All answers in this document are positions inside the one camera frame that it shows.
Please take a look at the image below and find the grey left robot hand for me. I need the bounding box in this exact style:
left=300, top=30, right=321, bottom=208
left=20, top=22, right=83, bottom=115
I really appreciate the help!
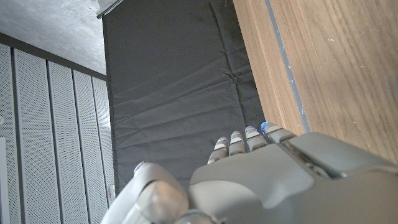
left=99, top=121, right=398, bottom=224

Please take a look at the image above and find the black curtain backdrop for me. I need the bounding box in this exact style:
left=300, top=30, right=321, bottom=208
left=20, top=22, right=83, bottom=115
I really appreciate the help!
left=101, top=0, right=266, bottom=194

